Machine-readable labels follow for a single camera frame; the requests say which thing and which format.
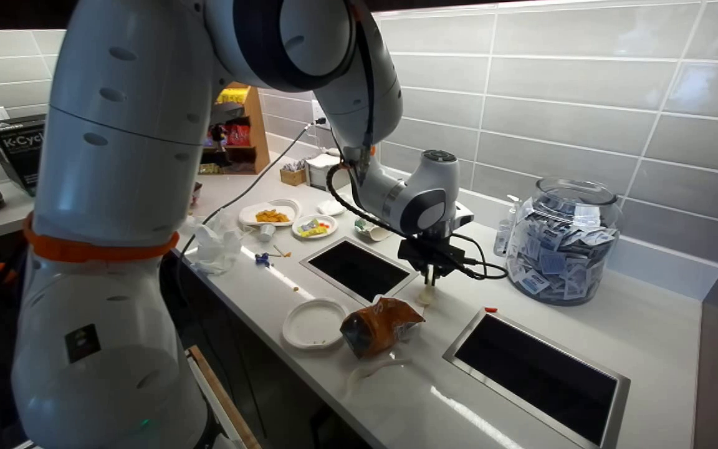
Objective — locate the red snack stick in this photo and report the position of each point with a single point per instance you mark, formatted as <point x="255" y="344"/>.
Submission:
<point x="489" y="310"/>

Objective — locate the blue torn wrapper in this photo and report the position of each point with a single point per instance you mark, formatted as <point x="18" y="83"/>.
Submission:
<point x="264" y="259"/>

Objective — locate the dark base cabinet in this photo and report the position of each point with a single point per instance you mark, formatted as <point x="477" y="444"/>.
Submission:
<point x="280" y="399"/>

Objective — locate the wooden stirrer stick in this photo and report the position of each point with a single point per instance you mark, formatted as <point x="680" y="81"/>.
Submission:
<point x="280" y="253"/>

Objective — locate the white wall outlet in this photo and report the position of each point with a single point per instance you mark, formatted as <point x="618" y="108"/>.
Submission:
<point x="318" y="113"/>

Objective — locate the small brown cardboard box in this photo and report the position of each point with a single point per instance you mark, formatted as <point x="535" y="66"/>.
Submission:
<point x="292" y="175"/>

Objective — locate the small clear plastic bottle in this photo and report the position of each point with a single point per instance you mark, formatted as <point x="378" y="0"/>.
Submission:
<point x="507" y="228"/>

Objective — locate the wooden board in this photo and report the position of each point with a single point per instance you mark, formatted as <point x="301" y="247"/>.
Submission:
<point x="225" y="399"/>

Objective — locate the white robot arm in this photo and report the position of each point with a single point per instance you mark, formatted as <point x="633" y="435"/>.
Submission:
<point x="119" y="166"/>

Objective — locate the steel framed countertop opening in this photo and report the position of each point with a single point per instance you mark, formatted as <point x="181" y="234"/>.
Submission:
<point x="542" y="374"/>
<point x="361" y="269"/>

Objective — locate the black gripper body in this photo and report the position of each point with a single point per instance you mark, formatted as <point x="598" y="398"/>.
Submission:
<point x="434" y="253"/>

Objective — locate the wooden organizer shelf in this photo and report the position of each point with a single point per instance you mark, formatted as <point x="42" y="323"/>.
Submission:
<point x="237" y="137"/>

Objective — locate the printed paper cup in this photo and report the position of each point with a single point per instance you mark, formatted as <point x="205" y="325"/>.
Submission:
<point x="368" y="231"/>

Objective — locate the white paper plate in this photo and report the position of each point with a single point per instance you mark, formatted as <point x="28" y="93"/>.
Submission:
<point x="312" y="325"/>
<point x="249" y="214"/>
<point x="302" y="234"/>

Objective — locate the black printed box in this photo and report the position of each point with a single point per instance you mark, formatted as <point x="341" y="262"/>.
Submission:
<point x="24" y="153"/>

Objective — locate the orange crisps pile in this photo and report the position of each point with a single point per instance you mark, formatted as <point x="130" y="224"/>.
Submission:
<point x="274" y="214"/>

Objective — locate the orange chips bag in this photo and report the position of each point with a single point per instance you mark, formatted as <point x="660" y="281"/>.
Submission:
<point x="380" y="325"/>

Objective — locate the white box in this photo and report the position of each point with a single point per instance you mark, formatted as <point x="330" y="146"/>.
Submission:
<point x="325" y="171"/>

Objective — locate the glass jar with sachets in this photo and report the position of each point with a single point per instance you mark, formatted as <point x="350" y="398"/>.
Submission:
<point x="560" y="251"/>

